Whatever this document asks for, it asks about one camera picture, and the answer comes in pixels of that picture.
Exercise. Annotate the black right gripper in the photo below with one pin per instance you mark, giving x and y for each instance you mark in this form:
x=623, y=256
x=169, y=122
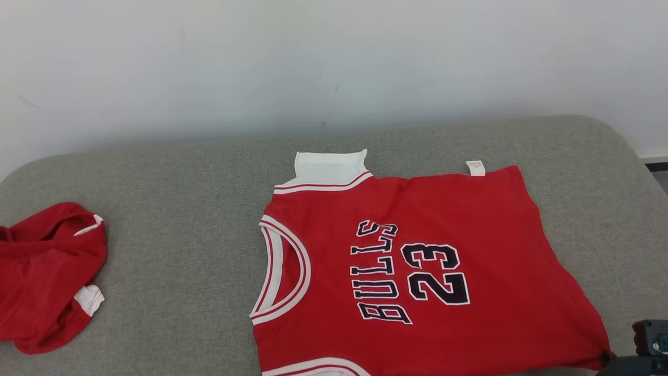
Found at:
x=642, y=366

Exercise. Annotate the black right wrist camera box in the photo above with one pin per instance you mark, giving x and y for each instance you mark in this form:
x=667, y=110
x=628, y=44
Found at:
x=649, y=337

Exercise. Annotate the red shorts with white stripe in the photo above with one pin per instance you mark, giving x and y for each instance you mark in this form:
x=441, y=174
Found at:
x=42, y=282

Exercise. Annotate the white baseboard with black strip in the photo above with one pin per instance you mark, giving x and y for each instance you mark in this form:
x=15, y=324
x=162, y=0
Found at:
x=658, y=155

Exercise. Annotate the red Bulls basketball jersey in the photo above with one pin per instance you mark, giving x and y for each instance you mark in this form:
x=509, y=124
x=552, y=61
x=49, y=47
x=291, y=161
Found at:
x=496, y=250

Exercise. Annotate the grey fabric sofa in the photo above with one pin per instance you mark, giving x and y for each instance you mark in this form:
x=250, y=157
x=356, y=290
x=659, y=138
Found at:
x=182, y=235

